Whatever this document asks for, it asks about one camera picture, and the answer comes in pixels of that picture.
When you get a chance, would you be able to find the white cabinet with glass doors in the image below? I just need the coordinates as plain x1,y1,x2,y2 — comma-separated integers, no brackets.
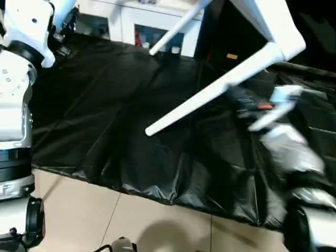
76,0,205,57

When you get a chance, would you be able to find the black work mat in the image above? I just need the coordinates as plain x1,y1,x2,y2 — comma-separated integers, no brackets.
28,33,336,232

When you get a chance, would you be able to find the dark rounded object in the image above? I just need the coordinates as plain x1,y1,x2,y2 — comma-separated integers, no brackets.
111,237,138,252

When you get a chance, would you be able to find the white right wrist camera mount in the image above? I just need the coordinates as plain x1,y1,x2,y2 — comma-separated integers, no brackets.
248,84,304,133

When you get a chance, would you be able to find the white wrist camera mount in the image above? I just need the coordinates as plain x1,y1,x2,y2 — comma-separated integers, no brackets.
4,0,56,68
248,84,304,133

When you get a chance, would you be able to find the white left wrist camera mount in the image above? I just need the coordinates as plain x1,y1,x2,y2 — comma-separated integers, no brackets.
4,0,56,68

